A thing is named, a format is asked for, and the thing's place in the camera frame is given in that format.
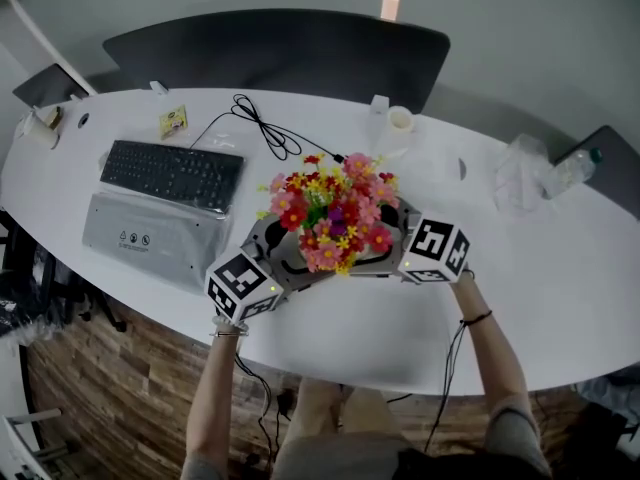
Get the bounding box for white oval table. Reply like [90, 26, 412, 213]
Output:
[0, 86, 640, 397]

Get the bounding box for crumpled white item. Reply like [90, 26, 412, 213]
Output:
[13, 110, 36, 140]

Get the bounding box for person's grey shirt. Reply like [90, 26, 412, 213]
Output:
[179, 402, 554, 480]

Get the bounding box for grey keyboard box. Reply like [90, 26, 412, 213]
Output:
[81, 187, 236, 295]

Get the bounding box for white metal frame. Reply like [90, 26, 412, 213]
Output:
[0, 407, 66, 480]

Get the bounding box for hand-held gripper cable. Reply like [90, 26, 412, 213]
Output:
[423, 320, 470, 453]
[233, 351, 282, 469]

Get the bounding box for clear plastic water bottle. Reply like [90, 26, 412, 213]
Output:
[542, 146, 604, 200]

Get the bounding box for yellow snack packet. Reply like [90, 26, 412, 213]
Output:
[158, 104, 190, 141]

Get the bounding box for colourful flowers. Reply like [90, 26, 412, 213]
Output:
[255, 151, 401, 277]

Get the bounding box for black coiled cable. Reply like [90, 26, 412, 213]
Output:
[188, 93, 346, 165]

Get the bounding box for black plastic-wrapped office chair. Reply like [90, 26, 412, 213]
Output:
[0, 207, 129, 342]

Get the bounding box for person's left forearm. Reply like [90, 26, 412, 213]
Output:
[184, 320, 246, 462]

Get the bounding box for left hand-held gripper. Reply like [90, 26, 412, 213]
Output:
[205, 215, 336, 323]

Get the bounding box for bluish plastic bag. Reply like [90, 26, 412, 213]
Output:
[574, 372, 640, 410]

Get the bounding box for person's beige trousers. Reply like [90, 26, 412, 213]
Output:
[279, 378, 404, 442]

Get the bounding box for black keyboard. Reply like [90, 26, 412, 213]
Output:
[99, 139, 245, 214]

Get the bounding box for clear plastic container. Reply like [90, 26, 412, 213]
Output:
[493, 132, 554, 212]

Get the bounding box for left hand-held gripper cable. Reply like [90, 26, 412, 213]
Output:
[233, 351, 282, 469]

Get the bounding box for person's right forearm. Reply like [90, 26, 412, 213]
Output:
[447, 272, 534, 419]

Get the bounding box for black wrist band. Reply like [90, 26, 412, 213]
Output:
[458, 309, 494, 327]

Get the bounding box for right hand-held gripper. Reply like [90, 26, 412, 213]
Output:
[352, 198, 471, 285]

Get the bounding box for right hand-held gripper cable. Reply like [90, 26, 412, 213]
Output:
[423, 320, 470, 453]

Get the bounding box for white cylindrical bottle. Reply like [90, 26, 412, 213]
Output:
[19, 112, 61, 150]

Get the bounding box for white cup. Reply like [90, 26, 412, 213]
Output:
[387, 105, 415, 134]

